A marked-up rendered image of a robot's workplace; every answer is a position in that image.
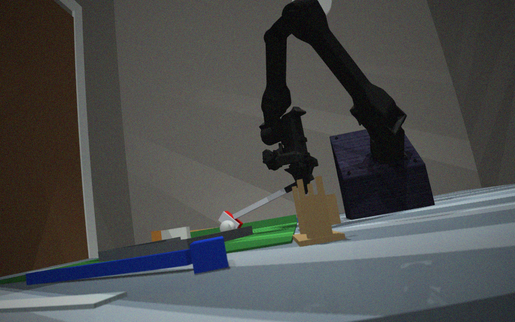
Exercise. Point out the tan cube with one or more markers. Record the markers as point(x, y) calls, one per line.
point(333, 209)

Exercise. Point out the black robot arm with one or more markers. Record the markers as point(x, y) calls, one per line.
point(375, 109)

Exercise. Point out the green rectangular mat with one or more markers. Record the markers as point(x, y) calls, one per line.
point(261, 238)

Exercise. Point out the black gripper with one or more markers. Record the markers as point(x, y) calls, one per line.
point(296, 154)

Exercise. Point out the white golf ball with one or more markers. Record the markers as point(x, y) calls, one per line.
point(227, 225)

